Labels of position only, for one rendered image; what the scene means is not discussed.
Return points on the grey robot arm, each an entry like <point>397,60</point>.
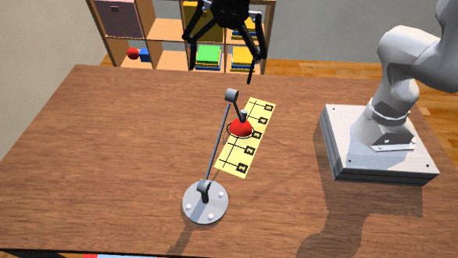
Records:
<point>406,54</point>

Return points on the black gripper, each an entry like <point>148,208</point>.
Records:
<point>231,14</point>

